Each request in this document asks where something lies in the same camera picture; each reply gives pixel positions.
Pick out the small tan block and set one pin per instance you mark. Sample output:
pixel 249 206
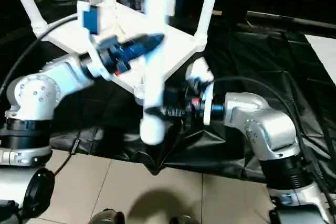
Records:
pixel 217 12

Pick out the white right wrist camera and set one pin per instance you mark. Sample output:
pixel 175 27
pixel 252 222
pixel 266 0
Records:
pixel 200 69

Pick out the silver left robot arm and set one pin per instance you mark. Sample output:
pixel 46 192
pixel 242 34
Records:
pixel 39 93

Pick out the white plastic table top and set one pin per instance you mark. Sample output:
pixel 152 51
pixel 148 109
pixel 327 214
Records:
pixel 178 45

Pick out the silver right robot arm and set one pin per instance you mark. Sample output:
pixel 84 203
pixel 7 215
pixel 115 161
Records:
pixel 267 129

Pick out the black mat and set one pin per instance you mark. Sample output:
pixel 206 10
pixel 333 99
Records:
pixel 262 64

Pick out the black rail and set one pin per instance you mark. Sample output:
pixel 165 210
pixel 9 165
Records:
pixel 288 19

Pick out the white flat board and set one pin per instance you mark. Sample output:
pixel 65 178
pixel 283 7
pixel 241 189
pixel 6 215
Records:
pixel 324 51

